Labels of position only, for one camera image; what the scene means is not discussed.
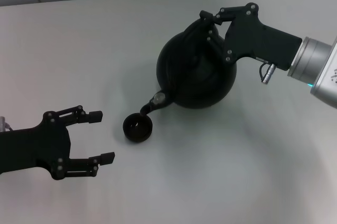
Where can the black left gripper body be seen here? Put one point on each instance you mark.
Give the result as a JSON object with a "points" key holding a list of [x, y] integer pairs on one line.
{"points": [[31, 147]]}

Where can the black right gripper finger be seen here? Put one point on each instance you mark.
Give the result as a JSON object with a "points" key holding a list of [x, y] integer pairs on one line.
{"points": [[229, 12], [216, 41]]}

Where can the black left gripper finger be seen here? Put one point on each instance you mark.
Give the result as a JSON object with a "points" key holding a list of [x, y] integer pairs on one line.
{"points": [[81, 167], [79, 116]]}

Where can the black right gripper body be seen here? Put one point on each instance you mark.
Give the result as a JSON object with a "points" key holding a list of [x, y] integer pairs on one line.
{"points": [[252, 40]]}

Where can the black round teapot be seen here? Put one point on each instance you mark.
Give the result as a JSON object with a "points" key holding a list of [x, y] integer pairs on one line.
{"points": [[194, 87]]}

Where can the small black teacup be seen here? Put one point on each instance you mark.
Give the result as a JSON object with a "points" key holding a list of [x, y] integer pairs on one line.
{"points": [[138, 138]]}

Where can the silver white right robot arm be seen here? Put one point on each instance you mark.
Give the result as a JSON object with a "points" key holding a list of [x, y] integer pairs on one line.
{"points": [[316, 61]]}

